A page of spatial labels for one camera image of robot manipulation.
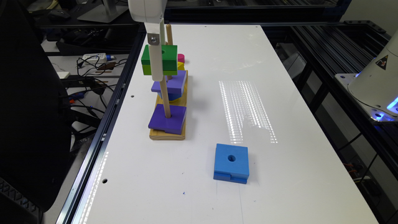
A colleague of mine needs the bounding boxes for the white power strip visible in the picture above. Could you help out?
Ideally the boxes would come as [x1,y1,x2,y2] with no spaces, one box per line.
[82,53,116,63]

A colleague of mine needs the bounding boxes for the rear wooden peg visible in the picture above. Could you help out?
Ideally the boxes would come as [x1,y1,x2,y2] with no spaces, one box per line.
[165,24,174,45]

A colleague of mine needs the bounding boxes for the silver monitor stand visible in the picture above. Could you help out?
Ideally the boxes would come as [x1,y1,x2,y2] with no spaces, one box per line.
[77,0,129,23]

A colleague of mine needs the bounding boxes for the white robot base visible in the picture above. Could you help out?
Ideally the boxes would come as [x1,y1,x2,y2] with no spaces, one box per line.
[335,34,397,122]

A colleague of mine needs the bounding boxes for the yellow block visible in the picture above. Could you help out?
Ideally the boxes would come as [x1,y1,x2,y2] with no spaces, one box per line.
[177,62,185,70]

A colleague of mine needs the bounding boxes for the pink cylinder block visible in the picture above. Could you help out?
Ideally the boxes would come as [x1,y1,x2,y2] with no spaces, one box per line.
[177,54,185,63]

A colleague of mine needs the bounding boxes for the blue round block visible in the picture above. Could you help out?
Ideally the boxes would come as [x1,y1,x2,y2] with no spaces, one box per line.
[168,93,182,101]

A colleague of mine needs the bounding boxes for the green square block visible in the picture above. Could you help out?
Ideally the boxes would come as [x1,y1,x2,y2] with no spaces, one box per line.
[141,45,178,76]

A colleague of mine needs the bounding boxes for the light purple square block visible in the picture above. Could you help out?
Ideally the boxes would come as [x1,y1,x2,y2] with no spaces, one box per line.
[167,70,187,95]

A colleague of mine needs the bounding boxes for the black office chair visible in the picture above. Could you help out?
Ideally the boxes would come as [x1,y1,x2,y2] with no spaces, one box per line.
[1,1,71,223]

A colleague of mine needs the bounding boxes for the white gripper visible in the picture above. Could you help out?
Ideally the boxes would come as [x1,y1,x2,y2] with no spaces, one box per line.
[127,0,167,82]

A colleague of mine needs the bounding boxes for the black power adapter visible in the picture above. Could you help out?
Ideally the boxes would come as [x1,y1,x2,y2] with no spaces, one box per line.
[61,75,96,88]

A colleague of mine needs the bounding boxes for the dark purple square block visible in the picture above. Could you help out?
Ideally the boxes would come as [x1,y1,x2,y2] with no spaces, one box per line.
[148,104,187,134]

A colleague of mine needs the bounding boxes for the black computer mouse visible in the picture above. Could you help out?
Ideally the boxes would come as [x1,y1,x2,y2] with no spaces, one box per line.
[47,9,70,21]

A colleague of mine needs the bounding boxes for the wooden peg base board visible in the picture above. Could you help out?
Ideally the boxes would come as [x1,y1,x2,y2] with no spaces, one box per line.
[149,70,188,140]

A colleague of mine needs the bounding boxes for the front wooden peg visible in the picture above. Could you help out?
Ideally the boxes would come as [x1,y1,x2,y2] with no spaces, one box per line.
[159,77,171,118]

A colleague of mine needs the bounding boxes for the blue square block with hole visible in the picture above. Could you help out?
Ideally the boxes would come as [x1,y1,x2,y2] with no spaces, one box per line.
[213,144,249,184]

